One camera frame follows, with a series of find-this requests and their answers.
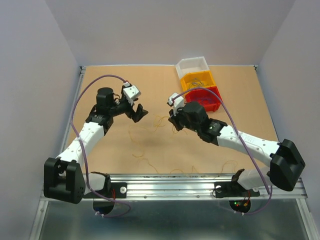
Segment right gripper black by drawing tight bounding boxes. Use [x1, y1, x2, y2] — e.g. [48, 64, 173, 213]
[168, 104, 200, 133]

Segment thin coloured wires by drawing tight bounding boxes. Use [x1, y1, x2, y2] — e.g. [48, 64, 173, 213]
[127, 78, 238, 176]

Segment red plastic bin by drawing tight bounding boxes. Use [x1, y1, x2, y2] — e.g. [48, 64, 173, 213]
[185, 89, 221, 112]

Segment yellow plastic bin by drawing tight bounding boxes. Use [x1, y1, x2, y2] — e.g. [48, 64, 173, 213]
[180, 70, 217, 91]

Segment white plastic bin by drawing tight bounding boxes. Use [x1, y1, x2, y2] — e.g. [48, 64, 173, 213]
[175, 56, 210, 79]

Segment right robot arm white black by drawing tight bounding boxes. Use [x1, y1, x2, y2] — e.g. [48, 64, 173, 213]
[168, 99, 306, 195]

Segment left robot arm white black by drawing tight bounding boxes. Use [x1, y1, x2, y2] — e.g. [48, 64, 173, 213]
[43, 84, 148, 204]

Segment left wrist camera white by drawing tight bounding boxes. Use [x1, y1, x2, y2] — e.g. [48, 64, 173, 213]
[122, 85, 141, 106]

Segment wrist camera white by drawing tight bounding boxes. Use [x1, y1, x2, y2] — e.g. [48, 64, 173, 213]
[122, 85, 141, 106]
[167, 92, 185, 116]

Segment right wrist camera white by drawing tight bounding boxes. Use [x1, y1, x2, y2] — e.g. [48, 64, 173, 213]
[167, 92, 185, 116]

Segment aluminium frame rail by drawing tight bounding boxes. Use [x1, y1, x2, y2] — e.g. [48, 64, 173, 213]
[41, 174, 310, 201]

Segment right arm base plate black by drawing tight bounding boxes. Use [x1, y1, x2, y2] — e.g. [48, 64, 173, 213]
[214, 181, 260, 199]

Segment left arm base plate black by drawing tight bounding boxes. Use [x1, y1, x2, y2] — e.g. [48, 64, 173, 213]
[82, 181, 128, 200]

